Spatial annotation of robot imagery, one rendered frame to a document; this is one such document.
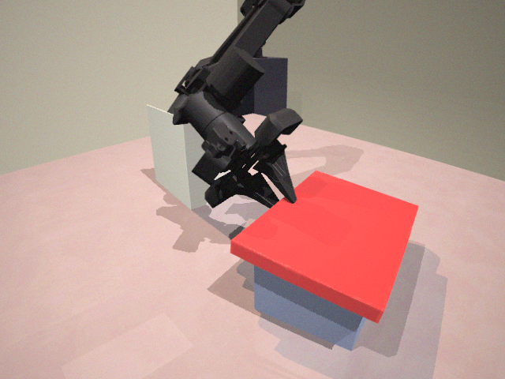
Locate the red box lid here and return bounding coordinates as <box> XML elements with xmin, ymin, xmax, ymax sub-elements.
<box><xmin>230</xmin><ymin>171</ymin><xmax>418</xmax><ymax>324</ymax></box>

